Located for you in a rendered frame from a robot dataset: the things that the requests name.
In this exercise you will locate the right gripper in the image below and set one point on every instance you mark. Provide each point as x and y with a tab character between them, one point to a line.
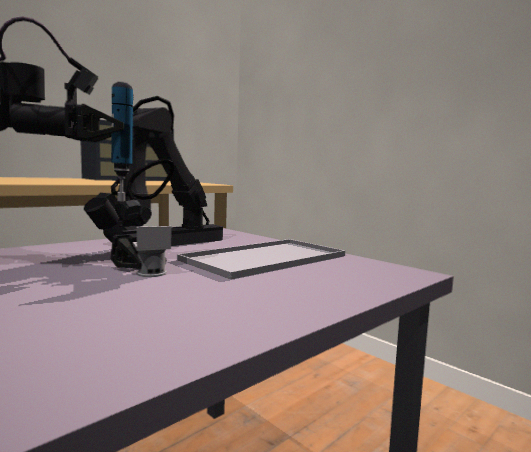
52	119

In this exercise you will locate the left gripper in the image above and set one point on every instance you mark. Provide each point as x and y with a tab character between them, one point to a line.
125	251

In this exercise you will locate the white l-shaped bracket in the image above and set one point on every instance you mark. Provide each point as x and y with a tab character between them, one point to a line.
153	238

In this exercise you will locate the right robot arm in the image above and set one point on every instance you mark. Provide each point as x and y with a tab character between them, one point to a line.
26	82

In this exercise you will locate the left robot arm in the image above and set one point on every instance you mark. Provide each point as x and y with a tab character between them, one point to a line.
188	192

